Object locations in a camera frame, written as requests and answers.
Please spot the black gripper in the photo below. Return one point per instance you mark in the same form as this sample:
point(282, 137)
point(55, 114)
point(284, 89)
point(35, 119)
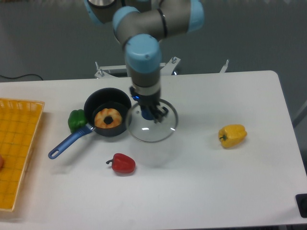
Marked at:
point(150, 102)

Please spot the glass pot lid blue knob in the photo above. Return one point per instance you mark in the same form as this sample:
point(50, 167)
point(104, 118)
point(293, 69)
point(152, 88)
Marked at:
point(140, 124)

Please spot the dark pot blue handle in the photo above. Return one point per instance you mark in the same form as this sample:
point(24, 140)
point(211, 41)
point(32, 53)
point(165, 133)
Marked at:
point(97, 101)

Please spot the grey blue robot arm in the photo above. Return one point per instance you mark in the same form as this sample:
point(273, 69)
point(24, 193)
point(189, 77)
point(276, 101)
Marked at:
point(139, 27)

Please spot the orange glazed donut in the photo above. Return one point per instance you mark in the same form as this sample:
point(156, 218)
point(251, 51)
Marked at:
point(108, 118)

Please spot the red bell pepper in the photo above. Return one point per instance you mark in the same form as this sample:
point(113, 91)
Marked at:
point(121, 163)

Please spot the yellow bell pepper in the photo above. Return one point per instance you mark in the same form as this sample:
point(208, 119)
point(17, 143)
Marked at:
point(232, 135)

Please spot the green bell pepper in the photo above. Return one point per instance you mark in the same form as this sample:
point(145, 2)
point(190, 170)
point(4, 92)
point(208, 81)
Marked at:
point(76, 120)

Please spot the yellow woven basket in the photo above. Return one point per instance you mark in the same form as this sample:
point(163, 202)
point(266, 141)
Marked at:
point(19, 121)

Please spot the black corner device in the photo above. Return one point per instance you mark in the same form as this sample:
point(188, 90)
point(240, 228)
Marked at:
point(301, 200)

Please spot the white metal base frame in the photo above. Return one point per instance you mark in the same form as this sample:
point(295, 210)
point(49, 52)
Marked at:
point(119, 71)

